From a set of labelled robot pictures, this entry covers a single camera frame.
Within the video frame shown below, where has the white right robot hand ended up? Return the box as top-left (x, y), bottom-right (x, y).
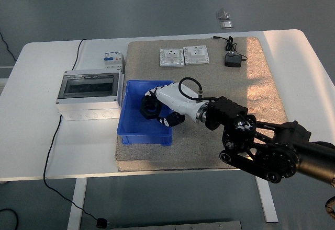
top-left (144, 82), bottom-right (204, 128)

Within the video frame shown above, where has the large black hex nut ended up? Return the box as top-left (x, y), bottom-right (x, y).
top-left (139, 97), bottom-right (161, 120)

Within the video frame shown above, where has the grey distribution box, clear lid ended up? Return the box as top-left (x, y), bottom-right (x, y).
top-left (56, 69), bottom-right (123, 121)

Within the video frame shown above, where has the blue plastic bin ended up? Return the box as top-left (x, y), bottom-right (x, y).
top-left (116, 80), bottom-right (175, 147)

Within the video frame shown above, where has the grey-brown mat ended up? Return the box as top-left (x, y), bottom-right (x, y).
top-left (115, 36), bottom-right (290, 173)

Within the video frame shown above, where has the white circuit breaker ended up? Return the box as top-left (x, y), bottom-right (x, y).
top-left (102, 51), bottom-right (126, 74)

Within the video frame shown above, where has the flat floor socket plate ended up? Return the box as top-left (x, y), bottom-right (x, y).
top-left (219, 20), bottom-right (235, 30)

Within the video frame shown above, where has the open floor socket lid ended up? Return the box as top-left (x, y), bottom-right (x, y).
top-left (216, 9), bottom-right (231, 20)

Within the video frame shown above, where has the grey metal plate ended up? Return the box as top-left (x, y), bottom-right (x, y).
top-left (109, 221), bottom-right (243, 230)

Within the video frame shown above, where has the white table leg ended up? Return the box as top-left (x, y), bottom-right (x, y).
top-left (253, 174), bottom-right (278, 223)
top-left (67, 179), bottom-right (88, 230)

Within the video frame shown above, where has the white wall socket panel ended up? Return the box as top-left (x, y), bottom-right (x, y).
top-left (183, 45), bottom-right (210, 65)
top-left (159, 47), bottom-right (185, 68)

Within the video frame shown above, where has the black power adapter with cord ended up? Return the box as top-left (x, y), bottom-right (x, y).
top-left (212, 35), bottom-right (248, 68)

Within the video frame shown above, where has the long black cable with plug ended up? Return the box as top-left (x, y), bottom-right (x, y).
top-left (43, 38), bottom-right (108, 228)

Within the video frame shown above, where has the white frame fixture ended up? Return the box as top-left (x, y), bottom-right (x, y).
top-left (0, 66), bottom-right (14, 96)

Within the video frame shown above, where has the thin black floor cable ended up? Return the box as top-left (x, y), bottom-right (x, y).
top-left (0, 30), bottom-right (17, 61)

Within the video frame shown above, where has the brown braided robot cable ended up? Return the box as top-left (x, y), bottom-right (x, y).
top-left (325, 198), bottom-right (335, 221)

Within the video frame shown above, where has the black floor cable loop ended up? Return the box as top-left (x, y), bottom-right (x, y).
top-left (0, 208), bottom-right (19, 230)

